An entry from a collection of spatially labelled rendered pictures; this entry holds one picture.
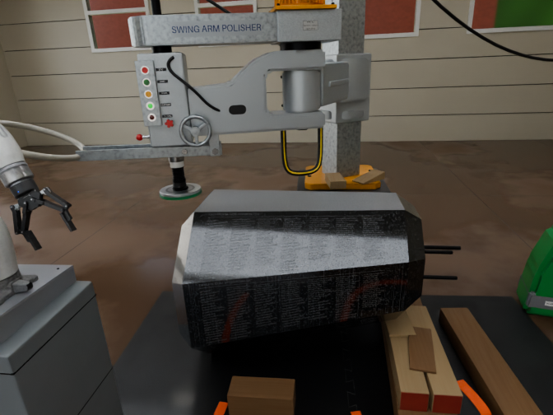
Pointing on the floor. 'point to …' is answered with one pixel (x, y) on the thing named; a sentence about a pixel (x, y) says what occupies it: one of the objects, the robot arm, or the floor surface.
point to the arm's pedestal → (60, 361)
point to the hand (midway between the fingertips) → (54, 237)
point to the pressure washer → (538, 277)
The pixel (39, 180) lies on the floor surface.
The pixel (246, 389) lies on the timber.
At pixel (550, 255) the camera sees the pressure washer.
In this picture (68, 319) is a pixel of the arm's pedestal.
